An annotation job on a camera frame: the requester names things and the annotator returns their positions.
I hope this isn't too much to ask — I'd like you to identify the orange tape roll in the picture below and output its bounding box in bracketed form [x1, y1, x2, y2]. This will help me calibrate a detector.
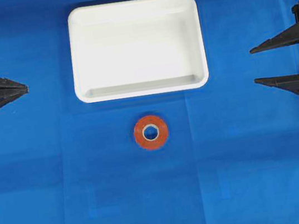
[134, 115, 169, 150]

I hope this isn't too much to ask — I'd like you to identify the blue table cloth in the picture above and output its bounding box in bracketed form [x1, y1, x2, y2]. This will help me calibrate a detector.
[0, 0, 299, 224]

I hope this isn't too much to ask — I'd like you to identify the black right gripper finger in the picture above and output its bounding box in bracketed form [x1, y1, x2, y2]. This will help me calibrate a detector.
[249, 23, 299, 54]
[254, 75, 299, 95]

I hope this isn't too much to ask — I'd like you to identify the white plastic case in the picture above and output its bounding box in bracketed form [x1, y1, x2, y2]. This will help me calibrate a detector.
[67, 0, 209, 103]

